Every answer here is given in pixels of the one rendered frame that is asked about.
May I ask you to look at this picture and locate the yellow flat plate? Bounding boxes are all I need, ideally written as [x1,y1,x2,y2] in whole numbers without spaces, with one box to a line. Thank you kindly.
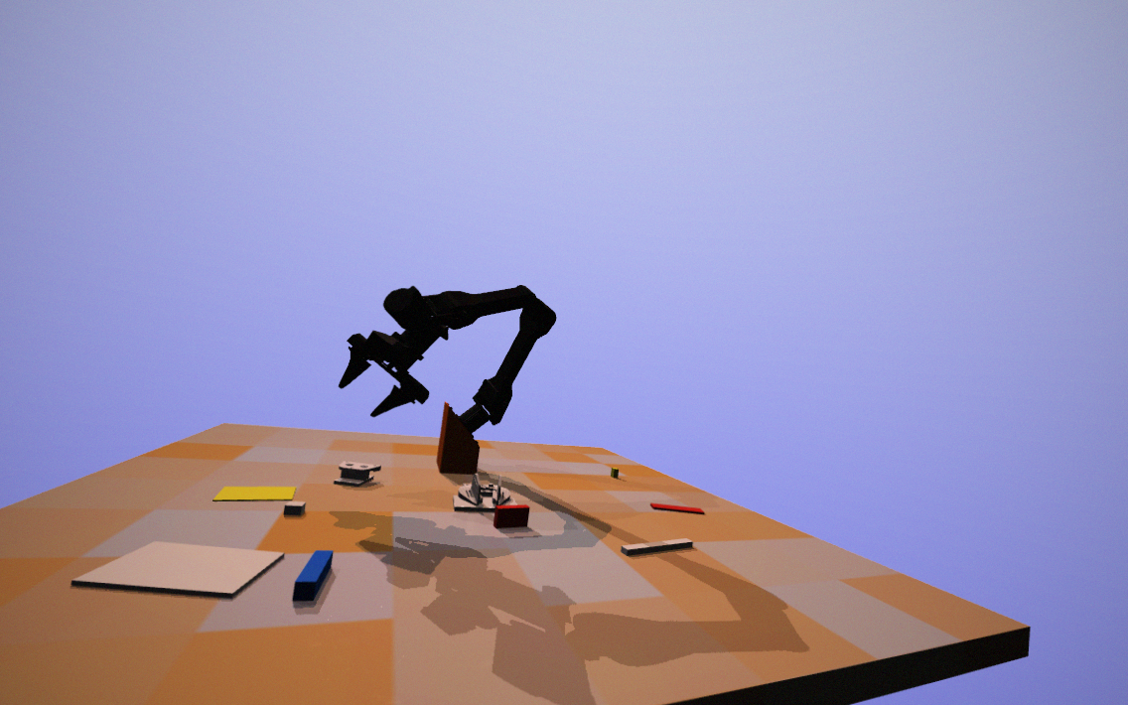
[212,487,296,501]

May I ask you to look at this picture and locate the beige flat bar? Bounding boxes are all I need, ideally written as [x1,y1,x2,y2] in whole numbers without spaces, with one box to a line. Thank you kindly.
[622,538,693,556]

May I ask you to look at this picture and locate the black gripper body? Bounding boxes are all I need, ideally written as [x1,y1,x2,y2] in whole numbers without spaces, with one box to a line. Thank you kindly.
[347,332,429,405]

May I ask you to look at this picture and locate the red rectangular bar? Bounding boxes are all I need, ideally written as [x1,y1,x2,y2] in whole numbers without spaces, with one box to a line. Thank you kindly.
[650,503,704,514]

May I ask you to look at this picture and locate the blue rectangular block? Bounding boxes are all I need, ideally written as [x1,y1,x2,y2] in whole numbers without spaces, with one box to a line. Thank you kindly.
[293,550,334,602]

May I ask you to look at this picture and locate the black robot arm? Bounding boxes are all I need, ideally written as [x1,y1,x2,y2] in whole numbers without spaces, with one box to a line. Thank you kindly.
[364,285,557,438]

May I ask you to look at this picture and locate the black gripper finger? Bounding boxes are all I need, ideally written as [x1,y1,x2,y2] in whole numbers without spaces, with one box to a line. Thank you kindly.
[338,346,371,389]
[370,385,416,418]

